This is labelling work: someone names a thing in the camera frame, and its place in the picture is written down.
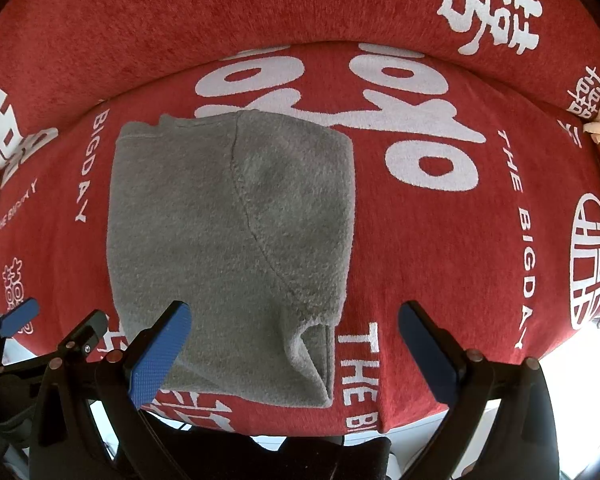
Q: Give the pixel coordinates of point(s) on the grey fleece sweater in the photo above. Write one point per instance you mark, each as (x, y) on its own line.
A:
(205, 220)

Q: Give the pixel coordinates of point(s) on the red printed blanket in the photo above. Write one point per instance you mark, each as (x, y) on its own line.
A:
(430, 260)

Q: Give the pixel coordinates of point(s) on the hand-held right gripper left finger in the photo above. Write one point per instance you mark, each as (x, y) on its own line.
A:
(165, 355)

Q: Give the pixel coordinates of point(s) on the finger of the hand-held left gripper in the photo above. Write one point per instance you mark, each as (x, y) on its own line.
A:
(20, 317)
(87, 332)

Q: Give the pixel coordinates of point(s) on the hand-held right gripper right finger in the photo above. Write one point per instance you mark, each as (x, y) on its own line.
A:
(425, 355)

